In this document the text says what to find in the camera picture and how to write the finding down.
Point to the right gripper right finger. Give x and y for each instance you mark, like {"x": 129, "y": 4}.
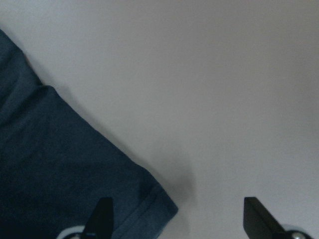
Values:
{"x": 258, "y": 223}

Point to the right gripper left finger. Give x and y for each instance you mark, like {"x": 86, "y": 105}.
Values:
{"x": 101, "y": 222}

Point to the black t-shirt with logo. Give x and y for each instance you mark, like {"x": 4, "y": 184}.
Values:
{"x": 54, "y": 167}

